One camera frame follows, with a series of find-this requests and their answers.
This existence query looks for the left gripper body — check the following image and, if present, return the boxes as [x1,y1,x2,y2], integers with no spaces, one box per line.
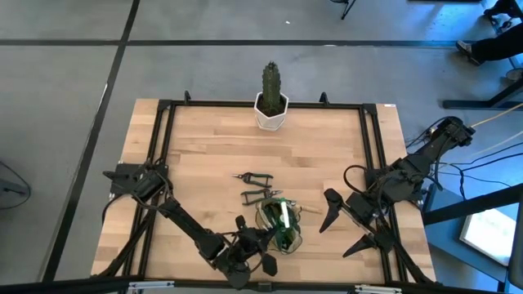
[226,226,279,269]

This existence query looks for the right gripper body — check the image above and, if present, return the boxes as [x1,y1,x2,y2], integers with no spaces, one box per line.
[346,191,396,250]

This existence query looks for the wooden-handled silver trowel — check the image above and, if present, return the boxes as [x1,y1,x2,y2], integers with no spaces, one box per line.
[285,198,324,215]

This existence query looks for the cream canvas gardening bag green trim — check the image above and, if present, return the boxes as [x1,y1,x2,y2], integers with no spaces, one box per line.
[255,197,304,255]

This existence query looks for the green spray bottle white nozzle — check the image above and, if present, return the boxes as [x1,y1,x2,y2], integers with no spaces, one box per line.
[269,199,302,252]

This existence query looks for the green-handled pointed garden snips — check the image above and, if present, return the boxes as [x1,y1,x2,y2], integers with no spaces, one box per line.
[231,171,275,189]

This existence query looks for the white hexagonal plant pot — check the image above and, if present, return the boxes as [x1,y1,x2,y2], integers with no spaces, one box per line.
[253,91,290,132]

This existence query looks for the white flat panel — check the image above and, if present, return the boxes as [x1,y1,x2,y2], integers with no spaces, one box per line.
[459,207,518,267]

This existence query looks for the tall green cactus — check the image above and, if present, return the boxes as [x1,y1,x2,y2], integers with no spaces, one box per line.
[261,60,284,117]

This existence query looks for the black desk leg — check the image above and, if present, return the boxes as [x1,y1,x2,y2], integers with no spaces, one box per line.
[443,77,523,111]

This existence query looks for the black rig crossbar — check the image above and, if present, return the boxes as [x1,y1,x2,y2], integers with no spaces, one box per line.
[0,276,523,294]

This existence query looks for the person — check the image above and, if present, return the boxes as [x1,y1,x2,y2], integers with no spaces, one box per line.
[455,0,523,67]

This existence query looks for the green-handled bypass pruning shears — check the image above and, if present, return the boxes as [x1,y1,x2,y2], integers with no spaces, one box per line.
[240,188,284,207]

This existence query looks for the black metal table frame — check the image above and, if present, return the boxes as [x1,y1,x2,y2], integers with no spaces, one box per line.
[92,90,438,287]

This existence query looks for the yellow hanging cable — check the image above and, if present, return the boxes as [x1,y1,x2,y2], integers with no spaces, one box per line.
[469,112,523,128]

